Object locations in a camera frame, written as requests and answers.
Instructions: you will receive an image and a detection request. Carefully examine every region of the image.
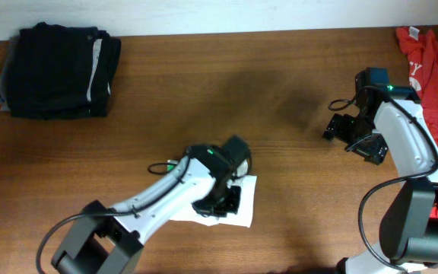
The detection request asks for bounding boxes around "white t-shirt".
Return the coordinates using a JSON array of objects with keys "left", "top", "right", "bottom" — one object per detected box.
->
[{"left": 170, "top": 175, "right": 257, "bottom": 228}]

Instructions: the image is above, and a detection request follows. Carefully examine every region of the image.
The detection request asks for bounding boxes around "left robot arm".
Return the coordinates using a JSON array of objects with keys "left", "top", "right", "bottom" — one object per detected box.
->
[{"left": 51, "top": 139, "right": 251, "bottom": 273}]

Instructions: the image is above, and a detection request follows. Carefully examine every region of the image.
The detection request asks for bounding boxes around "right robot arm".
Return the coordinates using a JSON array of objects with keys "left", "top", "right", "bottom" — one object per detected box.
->
[{"left": 325, "top": 84, "right": 438, "bottom": 273}]

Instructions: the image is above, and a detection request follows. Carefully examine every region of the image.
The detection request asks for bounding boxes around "folded black clothes stack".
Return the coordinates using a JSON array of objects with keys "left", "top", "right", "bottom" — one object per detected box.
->
[{"left": 0, "top": 22, "right": 122, "bottom": 119}]

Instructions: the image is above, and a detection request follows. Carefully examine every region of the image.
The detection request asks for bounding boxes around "right black cable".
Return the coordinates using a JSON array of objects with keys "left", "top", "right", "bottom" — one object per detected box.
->
[{"left": 327, "top": 85, "right": 438, "bottom": 274}]

